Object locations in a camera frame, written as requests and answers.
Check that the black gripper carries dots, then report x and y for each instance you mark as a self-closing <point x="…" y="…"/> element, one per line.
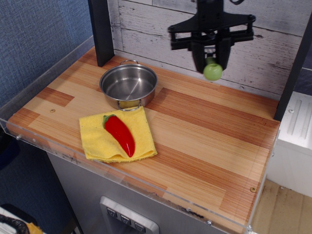
<point x="211" y="25"/>

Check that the green handled grey spatula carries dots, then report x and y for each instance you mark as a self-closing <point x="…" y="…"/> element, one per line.
<point x="212" y="70"/>

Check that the yellow cloth napkin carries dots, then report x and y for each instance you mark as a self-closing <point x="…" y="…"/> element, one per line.
<point x="98" y="144"/>

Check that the stainless steel pot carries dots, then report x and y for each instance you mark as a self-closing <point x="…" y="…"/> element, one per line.
<point x="129" y="85"/>

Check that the red toy chili pepper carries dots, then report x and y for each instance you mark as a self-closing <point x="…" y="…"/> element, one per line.
<point x="120" y="132"/>

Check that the white side cabinet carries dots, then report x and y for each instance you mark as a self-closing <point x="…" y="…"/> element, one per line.
<point x="291" y="163"/>

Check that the silver toy fridge cabinet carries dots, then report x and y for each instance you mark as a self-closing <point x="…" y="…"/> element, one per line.
<point x="84" y="188"/>

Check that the silver dispenser button panel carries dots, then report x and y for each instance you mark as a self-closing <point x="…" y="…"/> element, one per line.
<point x="122" y="220"/>

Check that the yellow object bottom left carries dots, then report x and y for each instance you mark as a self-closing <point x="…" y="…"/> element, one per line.
<point x="33" y="229"/>

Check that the black right vertical post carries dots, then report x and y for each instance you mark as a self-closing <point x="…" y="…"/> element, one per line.
<point x="295" y="71"/>

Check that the black vertical post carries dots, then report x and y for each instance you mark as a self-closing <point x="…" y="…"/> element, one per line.
<point x="101" y="28"/>
<point x="295" y="71"/>

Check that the black left vertical post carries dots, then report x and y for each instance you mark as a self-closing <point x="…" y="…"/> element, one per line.
<point x="101" y="28"/>

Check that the clear acrylic guard rail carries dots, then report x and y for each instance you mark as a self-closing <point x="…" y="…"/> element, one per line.
<point x="213" y="142"/>

